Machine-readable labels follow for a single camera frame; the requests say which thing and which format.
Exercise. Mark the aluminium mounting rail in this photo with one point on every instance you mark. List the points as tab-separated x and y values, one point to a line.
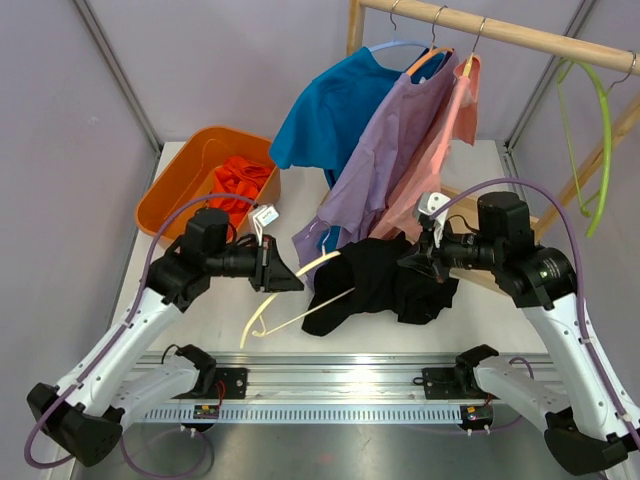
332	417

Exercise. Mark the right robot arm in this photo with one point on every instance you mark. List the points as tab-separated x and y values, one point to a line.
592	426

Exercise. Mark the black t shirt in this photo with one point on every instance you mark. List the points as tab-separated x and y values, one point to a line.
366	278

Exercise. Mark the orange brown hanger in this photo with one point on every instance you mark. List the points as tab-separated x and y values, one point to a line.
433	50

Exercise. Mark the blue t shirt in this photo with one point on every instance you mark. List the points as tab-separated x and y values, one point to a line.
327	120

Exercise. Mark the wooden clothes rack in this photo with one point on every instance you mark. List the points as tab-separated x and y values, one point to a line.
561	47

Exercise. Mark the cream yellow hanger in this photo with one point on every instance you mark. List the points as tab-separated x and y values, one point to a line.
470	55

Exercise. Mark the light blue hanger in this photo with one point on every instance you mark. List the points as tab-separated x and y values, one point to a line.
395	42

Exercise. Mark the orange t shirt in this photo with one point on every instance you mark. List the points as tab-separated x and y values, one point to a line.
238	176

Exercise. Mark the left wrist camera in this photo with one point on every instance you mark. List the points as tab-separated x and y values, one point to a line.
260	218

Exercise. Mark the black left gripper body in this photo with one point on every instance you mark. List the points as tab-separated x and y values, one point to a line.
258	280

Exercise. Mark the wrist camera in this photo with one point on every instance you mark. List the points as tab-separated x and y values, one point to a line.
260	218
431	212

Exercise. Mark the white hanger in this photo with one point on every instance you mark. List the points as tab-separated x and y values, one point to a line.
295	307

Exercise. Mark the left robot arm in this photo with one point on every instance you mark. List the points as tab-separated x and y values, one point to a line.
87	411

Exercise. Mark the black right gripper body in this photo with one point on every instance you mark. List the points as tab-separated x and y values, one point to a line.
436	245

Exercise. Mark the pink t shirt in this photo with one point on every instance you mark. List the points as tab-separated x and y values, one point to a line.
456	119

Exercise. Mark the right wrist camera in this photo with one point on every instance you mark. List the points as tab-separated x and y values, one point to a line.
431	212

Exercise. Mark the lilac t shirt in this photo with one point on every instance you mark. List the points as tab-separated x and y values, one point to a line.
359	197

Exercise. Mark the orange plastic basket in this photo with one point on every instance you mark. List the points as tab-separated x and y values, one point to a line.
190	174

